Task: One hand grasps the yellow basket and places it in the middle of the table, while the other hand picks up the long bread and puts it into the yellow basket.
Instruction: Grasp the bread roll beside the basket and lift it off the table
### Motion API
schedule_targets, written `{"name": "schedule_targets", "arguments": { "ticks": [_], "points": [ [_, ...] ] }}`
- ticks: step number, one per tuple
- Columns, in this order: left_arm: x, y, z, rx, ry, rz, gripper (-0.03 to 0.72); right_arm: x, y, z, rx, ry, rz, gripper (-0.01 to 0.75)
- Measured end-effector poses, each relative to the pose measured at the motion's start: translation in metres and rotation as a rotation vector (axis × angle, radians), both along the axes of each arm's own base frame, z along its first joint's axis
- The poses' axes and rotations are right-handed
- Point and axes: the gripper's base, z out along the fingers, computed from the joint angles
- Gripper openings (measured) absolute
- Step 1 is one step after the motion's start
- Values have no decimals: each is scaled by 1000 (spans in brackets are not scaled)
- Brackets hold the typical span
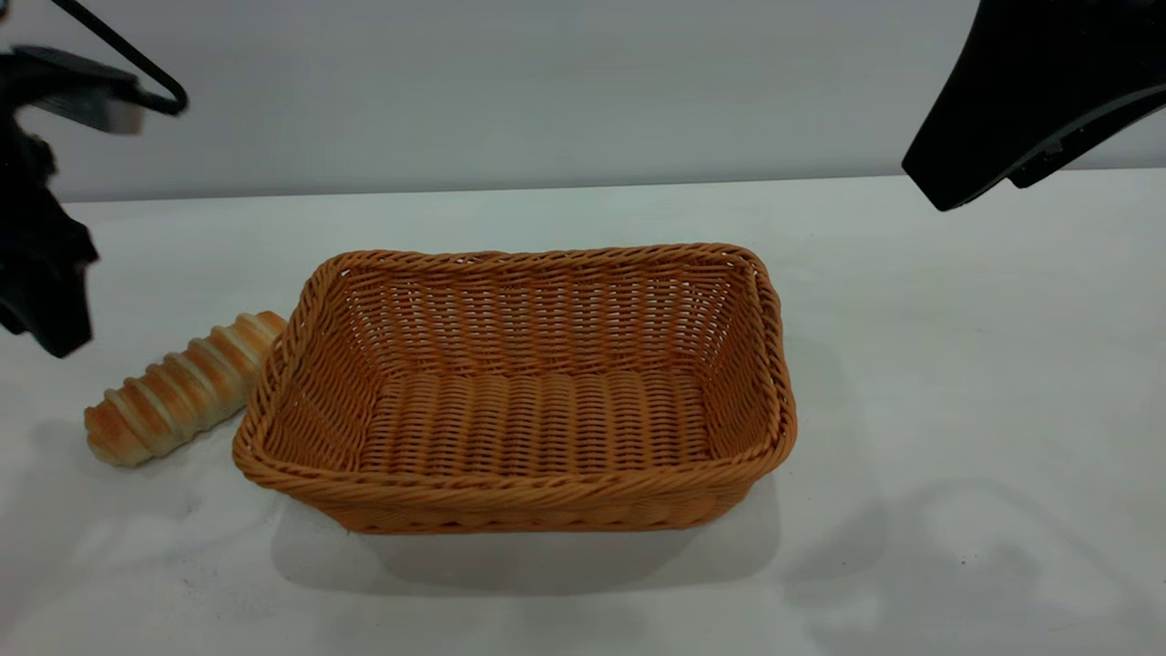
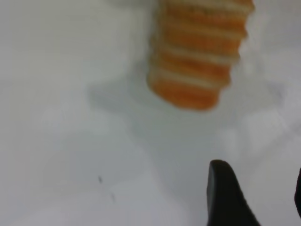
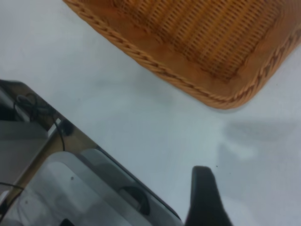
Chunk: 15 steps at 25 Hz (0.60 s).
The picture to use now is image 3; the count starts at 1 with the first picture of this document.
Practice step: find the orange woven wicker basket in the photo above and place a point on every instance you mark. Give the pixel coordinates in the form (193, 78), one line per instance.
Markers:
(207, 44)

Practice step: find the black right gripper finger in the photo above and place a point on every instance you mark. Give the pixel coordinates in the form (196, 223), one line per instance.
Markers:
(204, 200)

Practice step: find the grey metal frame bar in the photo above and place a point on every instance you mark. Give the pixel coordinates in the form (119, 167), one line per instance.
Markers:
(21, 139)

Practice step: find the grey translucent plastic box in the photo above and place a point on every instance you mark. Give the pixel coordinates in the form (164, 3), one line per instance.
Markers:
(82, 188)

